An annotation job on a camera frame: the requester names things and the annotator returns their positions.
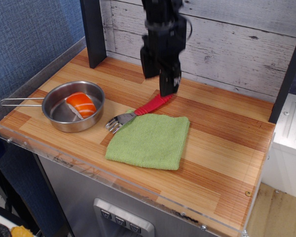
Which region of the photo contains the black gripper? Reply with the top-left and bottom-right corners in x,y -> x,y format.
140,21 -> 187,97

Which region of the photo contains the green towel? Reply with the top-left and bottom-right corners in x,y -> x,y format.
105,114 -> 190,170

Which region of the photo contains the red handled metal fork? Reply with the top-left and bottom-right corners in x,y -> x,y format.
105,94 -> 173,134

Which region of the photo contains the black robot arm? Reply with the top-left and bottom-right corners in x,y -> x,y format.
140,0 -> 187,97

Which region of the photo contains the salmon sushi toy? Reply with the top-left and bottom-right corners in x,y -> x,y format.
66,92 -> 97,119

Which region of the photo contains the small steel pan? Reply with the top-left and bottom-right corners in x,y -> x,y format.
0,81 -> 105,133

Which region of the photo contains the clear acrylic front guard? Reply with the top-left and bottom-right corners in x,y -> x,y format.
0,125 -> 247,237

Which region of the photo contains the silver button control panel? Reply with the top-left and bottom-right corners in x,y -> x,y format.
94,198 -> 155,237

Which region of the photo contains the white ribbed box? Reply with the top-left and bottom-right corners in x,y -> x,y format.
261,94 -> 296,197

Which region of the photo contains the yellow black object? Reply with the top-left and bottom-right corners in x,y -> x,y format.
11,226 -> 34,237

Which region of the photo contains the black left vertical post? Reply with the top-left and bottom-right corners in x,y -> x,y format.
80,0 -> 107,69

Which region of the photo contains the black vertical post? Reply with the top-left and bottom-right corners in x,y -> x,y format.
268,0 -> 296,124
80,0 -> 107,69

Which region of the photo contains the black right vertical post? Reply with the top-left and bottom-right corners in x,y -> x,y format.
268,0 -> 296,124

